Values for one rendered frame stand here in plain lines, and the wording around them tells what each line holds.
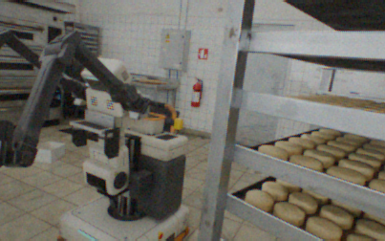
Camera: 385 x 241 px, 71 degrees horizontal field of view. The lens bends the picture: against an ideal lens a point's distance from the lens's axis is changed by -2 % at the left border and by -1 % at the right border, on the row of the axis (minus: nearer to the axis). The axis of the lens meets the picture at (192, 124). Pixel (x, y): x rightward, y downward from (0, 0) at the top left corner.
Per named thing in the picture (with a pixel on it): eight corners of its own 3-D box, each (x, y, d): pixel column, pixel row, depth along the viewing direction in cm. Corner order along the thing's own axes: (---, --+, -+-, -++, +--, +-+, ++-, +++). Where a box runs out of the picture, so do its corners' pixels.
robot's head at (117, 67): (108, 76, 159) (95, 54, 148) (135, 79, 149) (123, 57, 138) (93, 93, 152) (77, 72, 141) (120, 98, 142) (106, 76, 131)
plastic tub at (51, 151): (51, 164, 311) (51, 150, 308) (32, 161, 312) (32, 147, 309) (65, 155, 340) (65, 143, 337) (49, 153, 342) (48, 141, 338)
